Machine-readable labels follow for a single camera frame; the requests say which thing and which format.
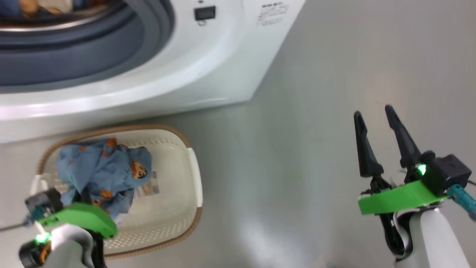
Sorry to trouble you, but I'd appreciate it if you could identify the paper product label in basket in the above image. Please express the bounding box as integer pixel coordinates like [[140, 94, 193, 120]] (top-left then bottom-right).
[[135, 172, 161, 198]]

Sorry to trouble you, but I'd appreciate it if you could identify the grey rubber door gasket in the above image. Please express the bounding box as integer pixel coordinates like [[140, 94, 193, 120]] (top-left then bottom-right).
[[0, 0, 175, 93]]

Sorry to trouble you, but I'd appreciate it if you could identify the black door lock latch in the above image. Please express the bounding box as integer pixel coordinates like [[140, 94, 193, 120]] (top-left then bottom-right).
[[194, 6, 216, 22]]

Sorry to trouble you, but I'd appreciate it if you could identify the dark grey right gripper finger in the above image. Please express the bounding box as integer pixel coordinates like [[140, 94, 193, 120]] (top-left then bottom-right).
[[385, 105, 423, 168], [353, 111, 385, 178]]

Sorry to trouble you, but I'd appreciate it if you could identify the white basket with brown rim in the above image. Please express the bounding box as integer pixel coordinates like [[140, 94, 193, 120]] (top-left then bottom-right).
[[30, 125, 203, 260]]

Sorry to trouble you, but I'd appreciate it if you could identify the white washing machine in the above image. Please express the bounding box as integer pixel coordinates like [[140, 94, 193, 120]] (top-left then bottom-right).
[[0, 0, 306, 144]]

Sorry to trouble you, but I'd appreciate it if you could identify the blue garment with orange print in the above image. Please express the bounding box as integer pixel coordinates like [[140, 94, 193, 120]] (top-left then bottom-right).
[[56, 138, 153, 221]]

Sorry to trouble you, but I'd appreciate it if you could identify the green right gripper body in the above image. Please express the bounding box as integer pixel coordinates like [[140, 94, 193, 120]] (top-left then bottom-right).
[[358, 175, 449, 216]]

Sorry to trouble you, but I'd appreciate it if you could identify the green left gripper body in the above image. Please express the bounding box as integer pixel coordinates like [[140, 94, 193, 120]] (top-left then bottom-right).
[[37, 203, 118, 239]]

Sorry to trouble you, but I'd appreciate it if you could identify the tan and blue garment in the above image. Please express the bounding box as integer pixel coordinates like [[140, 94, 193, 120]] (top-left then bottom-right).
[[0, 0, 123, 18]]

